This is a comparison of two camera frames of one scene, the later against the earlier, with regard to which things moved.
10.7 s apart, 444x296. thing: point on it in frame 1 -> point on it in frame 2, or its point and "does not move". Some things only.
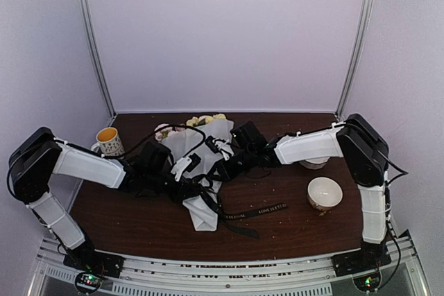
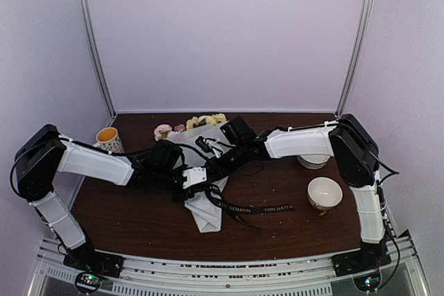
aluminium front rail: (275, 274) does not move
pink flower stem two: (164, 132) does not move
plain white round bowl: (324, 193) does not move
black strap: (225, 218) -> (214, 193)
